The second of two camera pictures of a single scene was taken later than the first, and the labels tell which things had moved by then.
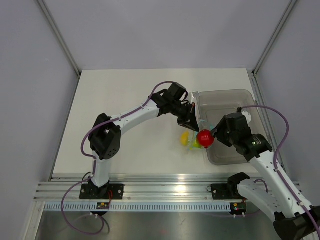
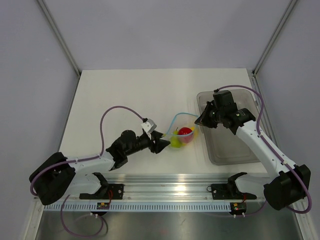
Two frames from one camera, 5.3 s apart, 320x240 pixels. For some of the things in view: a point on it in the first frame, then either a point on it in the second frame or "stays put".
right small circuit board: (238, 207) stays put
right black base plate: (225, 191) stays put
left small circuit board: (103, 205) stays put
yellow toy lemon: (184, 138) → (195, 132)
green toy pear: (196, 144) → (175, 141)
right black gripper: (218, 131) → (203, 119)
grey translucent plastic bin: (211, 106) stays put
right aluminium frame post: (288, 10) stays put
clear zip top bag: (203, 140) → (183, 131)
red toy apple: (205, 138) → (185, 134)
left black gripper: (189, 120) → (159, 144)
